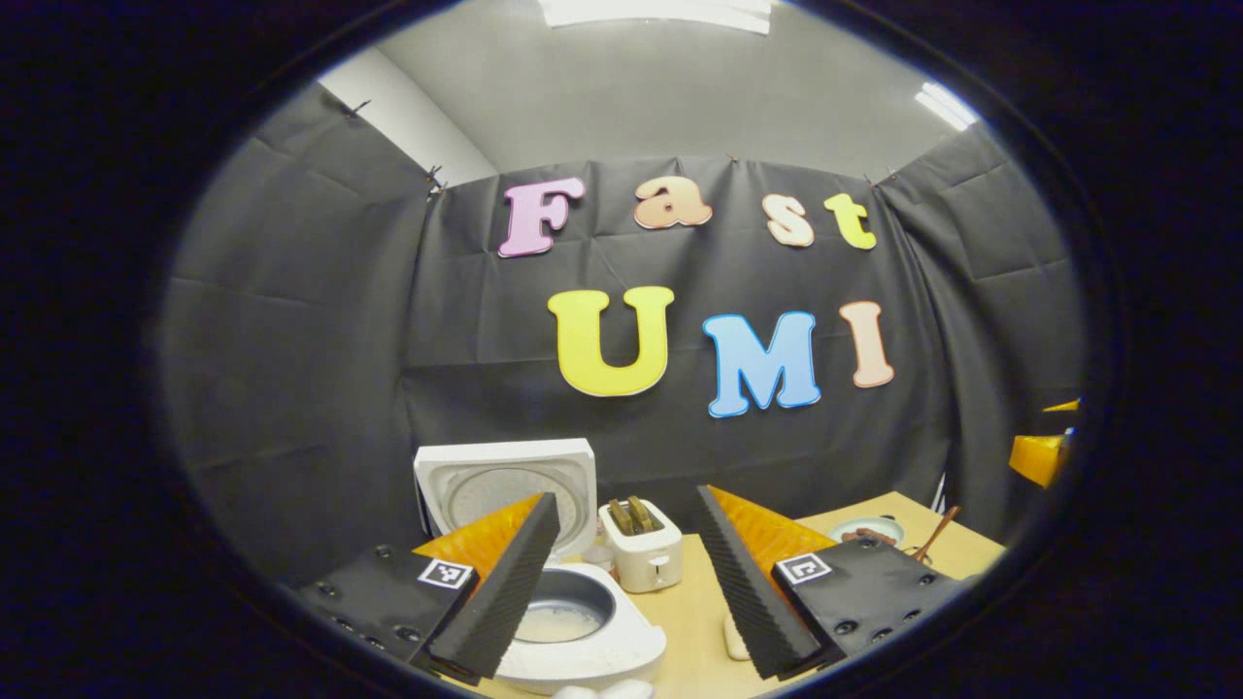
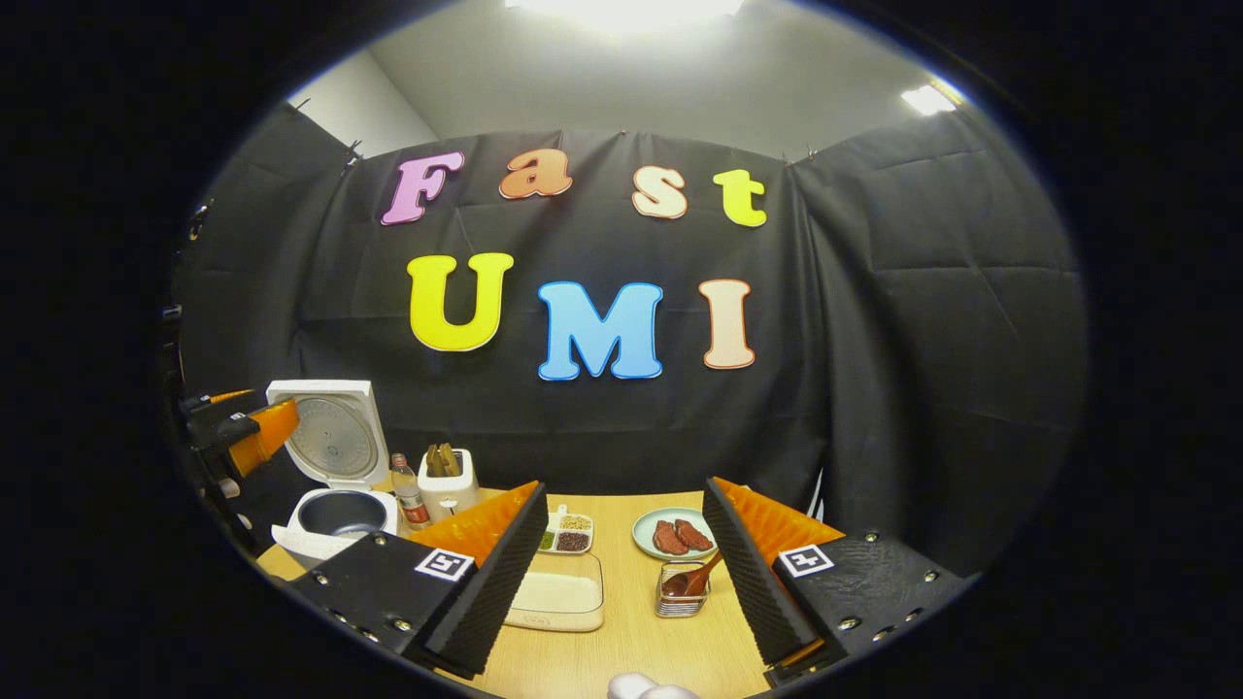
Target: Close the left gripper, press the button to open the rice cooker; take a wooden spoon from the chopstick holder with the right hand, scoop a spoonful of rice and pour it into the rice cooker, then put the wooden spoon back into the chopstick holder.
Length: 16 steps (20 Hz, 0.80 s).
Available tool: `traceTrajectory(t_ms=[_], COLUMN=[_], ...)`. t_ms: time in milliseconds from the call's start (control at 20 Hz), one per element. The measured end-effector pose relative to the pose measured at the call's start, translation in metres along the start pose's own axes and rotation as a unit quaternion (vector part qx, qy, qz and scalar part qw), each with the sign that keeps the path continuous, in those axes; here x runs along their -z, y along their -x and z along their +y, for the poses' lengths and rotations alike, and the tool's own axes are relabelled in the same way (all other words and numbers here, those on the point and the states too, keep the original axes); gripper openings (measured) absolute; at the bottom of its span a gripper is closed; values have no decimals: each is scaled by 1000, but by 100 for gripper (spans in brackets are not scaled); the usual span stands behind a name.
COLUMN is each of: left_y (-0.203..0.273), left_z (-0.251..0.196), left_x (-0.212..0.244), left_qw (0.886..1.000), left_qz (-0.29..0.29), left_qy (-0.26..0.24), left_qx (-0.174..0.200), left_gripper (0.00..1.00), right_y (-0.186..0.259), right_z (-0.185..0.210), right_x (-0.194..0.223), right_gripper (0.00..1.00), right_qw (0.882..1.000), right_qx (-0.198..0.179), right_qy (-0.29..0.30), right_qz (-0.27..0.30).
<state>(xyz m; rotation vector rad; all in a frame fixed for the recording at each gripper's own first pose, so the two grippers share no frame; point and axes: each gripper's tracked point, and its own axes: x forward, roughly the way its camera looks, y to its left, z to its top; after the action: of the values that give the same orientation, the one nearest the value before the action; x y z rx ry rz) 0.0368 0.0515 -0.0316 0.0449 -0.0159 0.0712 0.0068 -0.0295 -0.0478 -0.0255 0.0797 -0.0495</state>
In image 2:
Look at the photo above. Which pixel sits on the white divided grain dish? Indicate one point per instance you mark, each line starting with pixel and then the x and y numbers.
pixel 571 532

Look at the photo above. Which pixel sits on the dark wooden spoon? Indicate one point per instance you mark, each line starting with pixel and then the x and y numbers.
pixel 688 581

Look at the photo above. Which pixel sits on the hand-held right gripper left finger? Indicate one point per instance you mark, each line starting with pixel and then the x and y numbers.
pixel 490 592

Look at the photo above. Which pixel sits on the small ceiling light panel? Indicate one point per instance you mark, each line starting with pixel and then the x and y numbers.
pixel 927 99

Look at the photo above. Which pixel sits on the white toaster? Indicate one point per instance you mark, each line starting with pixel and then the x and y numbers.
pixel 449 495

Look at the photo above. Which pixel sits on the black backdrop cloth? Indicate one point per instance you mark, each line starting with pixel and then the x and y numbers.
pixel 874 369

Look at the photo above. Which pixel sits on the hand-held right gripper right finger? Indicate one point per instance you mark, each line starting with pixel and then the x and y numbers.
pixel 753 592

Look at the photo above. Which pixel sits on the pale green plate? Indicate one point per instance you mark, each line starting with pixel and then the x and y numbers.
pixel 643 532

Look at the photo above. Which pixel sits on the clear plastic bottle red label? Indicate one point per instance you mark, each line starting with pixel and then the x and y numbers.
pixel 412 505

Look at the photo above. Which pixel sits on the brown toast slice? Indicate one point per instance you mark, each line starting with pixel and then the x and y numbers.
pixel 451 458
pixel 434 460

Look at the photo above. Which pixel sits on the large ceiling light panel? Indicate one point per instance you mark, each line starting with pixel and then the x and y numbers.
pixel 626 10

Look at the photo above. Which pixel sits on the white rice cooker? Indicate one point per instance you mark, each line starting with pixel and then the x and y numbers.
pixel 335 437

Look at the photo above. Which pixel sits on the clear container of rice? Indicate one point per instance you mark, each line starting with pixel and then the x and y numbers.
pixel 558 594

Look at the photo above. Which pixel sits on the brown meat slice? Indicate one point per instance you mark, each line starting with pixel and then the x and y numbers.
pixel 694 534
pixel 670 539

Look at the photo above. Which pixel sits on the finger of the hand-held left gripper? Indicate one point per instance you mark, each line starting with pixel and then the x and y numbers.
pixel 267 427
pixel 223 398

